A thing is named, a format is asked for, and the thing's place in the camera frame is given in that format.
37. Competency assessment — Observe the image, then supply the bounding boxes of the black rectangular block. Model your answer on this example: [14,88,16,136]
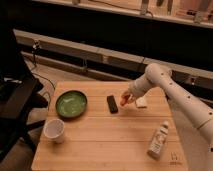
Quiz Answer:
[107,95,118,113]

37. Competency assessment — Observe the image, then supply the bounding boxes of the black chair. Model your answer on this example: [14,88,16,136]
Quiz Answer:
[0,28,48,162]

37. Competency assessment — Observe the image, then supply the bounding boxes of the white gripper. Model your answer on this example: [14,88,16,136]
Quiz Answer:
[129,82,144,100]

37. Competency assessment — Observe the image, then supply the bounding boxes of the orange red pepper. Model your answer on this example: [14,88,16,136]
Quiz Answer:
[120,95,130,106]

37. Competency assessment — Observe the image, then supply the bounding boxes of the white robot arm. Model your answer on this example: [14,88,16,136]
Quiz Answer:
[129,63,213,146]

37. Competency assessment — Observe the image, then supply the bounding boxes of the black cable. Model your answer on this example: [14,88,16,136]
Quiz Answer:
[31,41,56,101]

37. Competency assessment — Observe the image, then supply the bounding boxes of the white paper cup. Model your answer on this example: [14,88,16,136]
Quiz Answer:
[43,119,65,143]

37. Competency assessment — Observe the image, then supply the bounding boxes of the green bowl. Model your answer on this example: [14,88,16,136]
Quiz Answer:
[55,90,87,118]

